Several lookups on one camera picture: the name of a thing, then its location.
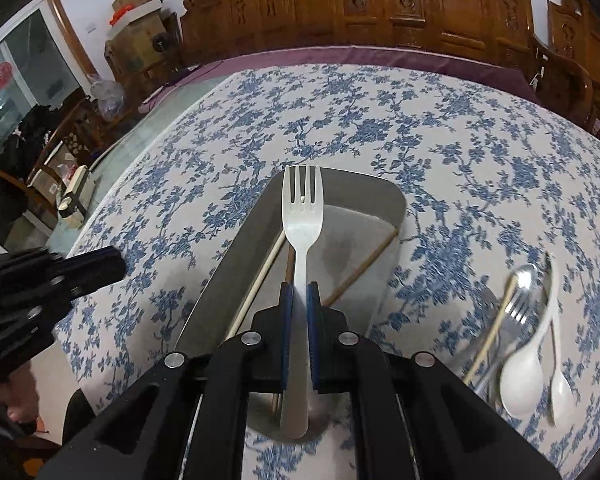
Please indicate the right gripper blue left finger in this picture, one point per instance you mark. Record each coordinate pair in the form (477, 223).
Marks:
(271, 358)

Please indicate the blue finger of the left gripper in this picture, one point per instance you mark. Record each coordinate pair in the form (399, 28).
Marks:
(83, 274)

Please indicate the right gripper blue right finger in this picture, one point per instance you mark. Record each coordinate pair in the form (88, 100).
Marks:
(325, 325)

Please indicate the brown wooden chopstick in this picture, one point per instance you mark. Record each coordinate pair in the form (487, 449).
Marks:
(360, 270)
(291, 261)

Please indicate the cream chopstick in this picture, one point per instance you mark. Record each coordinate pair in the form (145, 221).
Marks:
(255, 286)
(491, 333)

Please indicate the white plastic fork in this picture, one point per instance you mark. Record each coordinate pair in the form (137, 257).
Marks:
(303, 216)

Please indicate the white plastic ladle spoon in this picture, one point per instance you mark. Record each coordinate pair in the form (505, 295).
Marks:
(522, 380)

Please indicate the small steel spoon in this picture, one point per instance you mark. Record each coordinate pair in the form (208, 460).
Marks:
(525, 279)

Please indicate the person's left hand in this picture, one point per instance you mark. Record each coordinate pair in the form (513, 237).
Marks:
(20, 396)

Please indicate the cream box on table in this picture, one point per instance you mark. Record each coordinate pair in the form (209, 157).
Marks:
(73, 205)

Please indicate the metal rectangular tray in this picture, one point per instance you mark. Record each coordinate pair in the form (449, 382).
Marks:
(336, 228)

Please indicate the small wooden chair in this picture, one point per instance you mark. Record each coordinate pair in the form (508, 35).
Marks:
(46, 139)

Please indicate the plastic bag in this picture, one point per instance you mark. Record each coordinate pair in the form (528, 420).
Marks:
(110, 97)

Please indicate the blue floral tablecloth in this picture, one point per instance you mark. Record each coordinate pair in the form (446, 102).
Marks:
(435, 189)

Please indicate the stacked cardboard boxes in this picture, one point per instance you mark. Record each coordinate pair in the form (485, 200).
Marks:
(133, 23)

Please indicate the black small fan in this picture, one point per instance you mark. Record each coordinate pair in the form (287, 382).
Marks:
(161, 43)

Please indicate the carved wooden sofa bench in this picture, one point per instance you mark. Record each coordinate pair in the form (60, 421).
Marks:
(498, 32)

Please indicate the carved wooden armchair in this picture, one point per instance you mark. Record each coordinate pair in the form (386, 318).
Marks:
(575, 34)

